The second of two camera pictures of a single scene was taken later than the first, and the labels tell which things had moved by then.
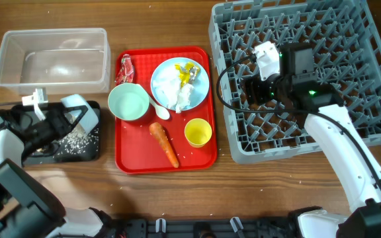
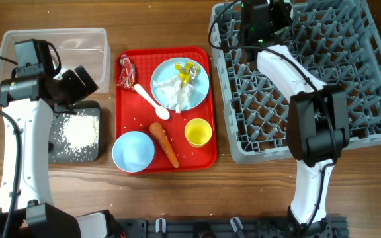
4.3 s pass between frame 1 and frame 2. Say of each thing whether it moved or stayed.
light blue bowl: moved
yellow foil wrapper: stayed
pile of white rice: moved
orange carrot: stayed
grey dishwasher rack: stayed
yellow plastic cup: stayed
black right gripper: moved
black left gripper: moved
